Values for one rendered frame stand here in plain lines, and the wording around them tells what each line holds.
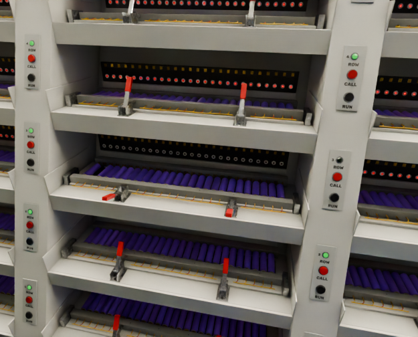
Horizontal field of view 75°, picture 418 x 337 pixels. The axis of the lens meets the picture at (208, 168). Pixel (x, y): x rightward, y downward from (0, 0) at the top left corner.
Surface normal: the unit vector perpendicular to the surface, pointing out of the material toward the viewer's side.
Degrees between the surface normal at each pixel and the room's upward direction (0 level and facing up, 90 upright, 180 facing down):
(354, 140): 90
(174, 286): 21
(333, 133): 90
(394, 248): 111
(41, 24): 90
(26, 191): 90
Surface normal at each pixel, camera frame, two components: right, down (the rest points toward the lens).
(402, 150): -0.18, 0.44
